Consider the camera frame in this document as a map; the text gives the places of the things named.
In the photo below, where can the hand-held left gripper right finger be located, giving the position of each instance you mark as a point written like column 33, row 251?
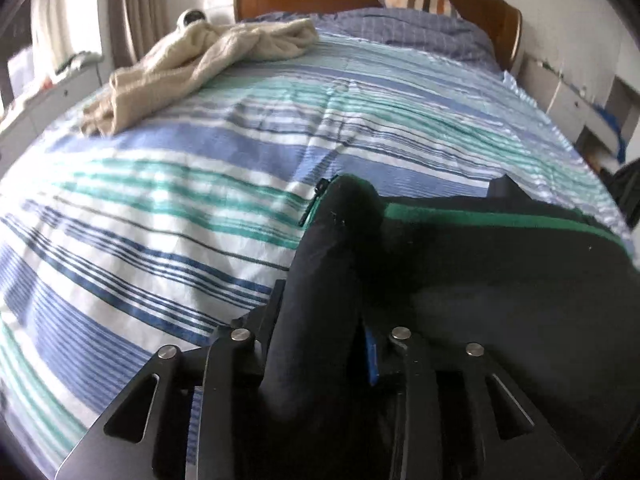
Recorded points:
column 371, row 360

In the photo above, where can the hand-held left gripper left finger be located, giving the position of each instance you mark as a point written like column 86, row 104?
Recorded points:
column 225, row 380

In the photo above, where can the black puffer jacket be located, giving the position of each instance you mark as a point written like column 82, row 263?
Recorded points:
column 475, row 280

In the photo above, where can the striped blue green duvet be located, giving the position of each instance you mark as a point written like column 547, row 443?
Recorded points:
column 175, row 185

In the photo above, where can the beige knit sweater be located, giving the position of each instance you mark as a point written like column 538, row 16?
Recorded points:
column 200, row 60

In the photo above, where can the white desk with drawers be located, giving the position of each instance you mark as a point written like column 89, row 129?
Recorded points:
column 570, row 100

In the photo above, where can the blue checked pillow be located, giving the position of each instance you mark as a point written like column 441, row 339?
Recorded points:
column 415, row 32

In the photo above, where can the blue cloth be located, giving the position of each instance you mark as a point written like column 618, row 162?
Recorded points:
column 615, row 132

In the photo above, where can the white drawer cabinet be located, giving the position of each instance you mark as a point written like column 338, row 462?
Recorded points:
column 55, row 90

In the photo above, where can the small white fan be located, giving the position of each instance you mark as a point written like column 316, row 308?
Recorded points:
column 192, row 17

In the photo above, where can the beige curtain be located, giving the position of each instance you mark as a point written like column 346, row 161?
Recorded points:
column 145, row 5

